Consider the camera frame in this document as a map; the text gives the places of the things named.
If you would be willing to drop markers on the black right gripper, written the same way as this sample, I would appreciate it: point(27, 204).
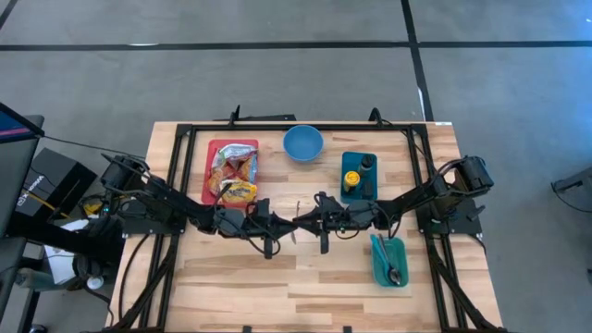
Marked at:
point(333, 217)

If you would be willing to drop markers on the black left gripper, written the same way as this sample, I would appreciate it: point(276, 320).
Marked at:
point(263, 222)

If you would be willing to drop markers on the metal spoon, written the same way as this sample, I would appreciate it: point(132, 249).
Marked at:
point(392, 273)
point(297, 208)

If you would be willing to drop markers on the yellow ramen packet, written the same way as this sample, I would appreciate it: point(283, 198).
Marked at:
point(240, 192)

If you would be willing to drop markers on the yellow lid spice jar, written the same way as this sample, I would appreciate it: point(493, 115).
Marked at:
point(351, 178)

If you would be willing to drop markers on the blue ramen packet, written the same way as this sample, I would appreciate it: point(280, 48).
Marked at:
point(253, 168)

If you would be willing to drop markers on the black pepper tin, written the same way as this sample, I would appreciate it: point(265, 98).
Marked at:
point(368, 188)

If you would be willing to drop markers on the teal silicone spoon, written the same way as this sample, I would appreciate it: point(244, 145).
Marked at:
point(378, 254)

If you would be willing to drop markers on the red ramen packet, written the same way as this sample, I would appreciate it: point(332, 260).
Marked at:
point(217, 178)

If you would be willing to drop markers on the green pink ramen packet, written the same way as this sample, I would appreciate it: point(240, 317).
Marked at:
point(236, 152)

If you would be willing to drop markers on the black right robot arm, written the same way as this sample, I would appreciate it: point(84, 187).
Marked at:
point(416, 194)

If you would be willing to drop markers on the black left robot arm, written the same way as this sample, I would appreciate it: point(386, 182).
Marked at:
point(176, 203)

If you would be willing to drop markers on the blue plastic bin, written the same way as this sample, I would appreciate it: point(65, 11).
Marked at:
point(353, 159)

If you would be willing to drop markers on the light blue bowl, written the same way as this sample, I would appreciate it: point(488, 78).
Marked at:
point(303, 143)

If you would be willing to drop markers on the mint green plastic bin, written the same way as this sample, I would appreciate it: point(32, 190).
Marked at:
point(400, 259)

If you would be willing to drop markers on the red plastic bin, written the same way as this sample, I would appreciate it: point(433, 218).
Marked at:
point(210, 150)

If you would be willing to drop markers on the black table clamp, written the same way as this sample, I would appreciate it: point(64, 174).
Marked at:
point(236, 115)
point(375, 115)

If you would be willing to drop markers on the white table label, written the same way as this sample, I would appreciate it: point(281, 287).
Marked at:
point(444, 123)

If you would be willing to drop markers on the white round object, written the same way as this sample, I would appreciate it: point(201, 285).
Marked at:
point(94, 282)

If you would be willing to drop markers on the white paper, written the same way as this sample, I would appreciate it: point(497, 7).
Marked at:
point(60, 263)

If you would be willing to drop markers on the black equipment case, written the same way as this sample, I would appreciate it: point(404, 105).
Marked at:
point(51, 171)

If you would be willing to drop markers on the monitor with blue screen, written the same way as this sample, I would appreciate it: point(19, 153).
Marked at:
point(16, 152)

